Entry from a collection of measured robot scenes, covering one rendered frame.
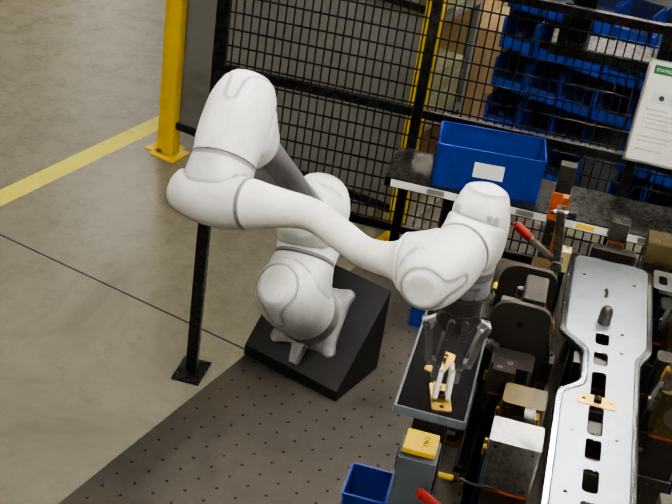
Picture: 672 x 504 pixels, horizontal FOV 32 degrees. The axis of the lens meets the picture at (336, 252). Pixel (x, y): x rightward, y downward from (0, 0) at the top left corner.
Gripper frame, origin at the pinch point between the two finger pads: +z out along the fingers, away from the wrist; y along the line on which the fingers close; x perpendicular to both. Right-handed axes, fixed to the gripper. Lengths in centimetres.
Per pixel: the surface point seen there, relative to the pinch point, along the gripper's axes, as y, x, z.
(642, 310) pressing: 59, 67, 20
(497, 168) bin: 25, 115, 9
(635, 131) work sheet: 64, 125, -3
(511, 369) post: 17.8, 21.0, 10.4
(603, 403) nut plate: 41, 26, 20
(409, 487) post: -5.3, -16.5, 12.7
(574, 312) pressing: 41, 63, 20
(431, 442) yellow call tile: -2.5, -13.3, 4.4
